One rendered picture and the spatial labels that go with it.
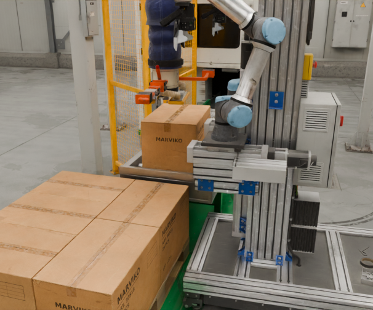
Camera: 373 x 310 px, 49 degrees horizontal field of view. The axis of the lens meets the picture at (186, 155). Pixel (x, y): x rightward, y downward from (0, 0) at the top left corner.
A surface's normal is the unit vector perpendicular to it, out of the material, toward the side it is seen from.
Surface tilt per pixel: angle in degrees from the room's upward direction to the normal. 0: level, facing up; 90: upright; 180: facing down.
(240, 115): 97
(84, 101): 89
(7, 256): 0
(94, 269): 0
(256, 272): 0
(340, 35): 90
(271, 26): 83
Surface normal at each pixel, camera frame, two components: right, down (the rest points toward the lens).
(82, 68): -0.27, 0.33
